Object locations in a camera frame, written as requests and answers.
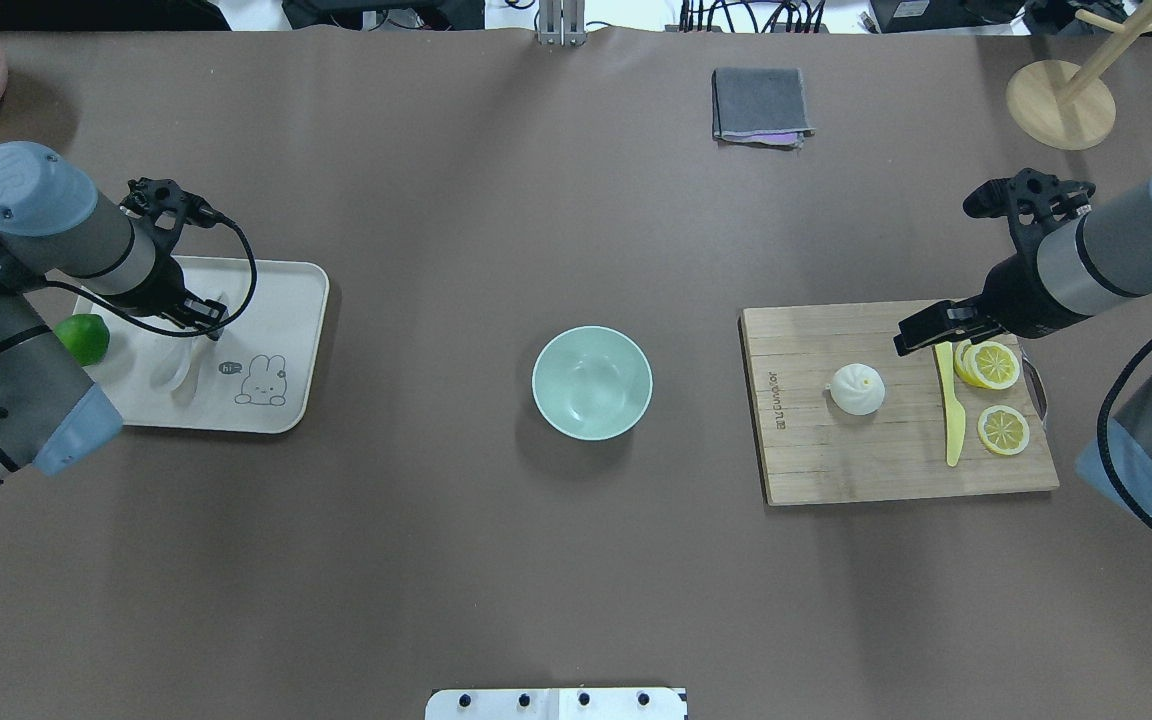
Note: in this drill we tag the lemon slice stack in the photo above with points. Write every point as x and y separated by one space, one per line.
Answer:
987 365

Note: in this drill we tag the white steamed bun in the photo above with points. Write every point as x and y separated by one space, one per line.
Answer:
857 389

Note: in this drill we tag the mint green bowl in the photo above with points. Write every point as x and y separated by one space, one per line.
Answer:
592 383

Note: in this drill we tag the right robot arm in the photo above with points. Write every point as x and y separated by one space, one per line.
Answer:
1074 259

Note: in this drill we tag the aluminium frame post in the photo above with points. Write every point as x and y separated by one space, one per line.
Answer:
561 23

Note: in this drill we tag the bamboo cutting board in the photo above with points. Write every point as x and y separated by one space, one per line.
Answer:
811 452

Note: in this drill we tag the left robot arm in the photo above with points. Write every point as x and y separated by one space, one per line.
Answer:
118 255

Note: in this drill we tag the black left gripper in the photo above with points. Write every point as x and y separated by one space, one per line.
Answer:
164 286

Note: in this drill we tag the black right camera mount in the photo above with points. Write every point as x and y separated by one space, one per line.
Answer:
1035 205

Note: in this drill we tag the yellow plastic knife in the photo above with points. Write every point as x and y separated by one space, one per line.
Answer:
954 414

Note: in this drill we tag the cream rabbit tray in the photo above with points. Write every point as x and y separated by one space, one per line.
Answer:
255 379

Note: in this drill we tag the green lime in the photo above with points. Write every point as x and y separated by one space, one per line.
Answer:
86 336

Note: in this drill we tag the grey folded cloth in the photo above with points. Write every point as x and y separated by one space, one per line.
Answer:
760 107

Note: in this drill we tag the white ceramic spoon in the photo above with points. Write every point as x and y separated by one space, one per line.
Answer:
174 358

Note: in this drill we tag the metal cutting board handle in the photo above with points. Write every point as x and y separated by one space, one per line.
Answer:
1035 387

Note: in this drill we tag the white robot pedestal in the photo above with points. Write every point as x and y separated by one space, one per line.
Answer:
630 702

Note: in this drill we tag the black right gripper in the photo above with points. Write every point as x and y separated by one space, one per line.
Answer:
1016 293

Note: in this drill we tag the wooden cup tree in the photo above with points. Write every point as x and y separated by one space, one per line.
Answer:
1065 105

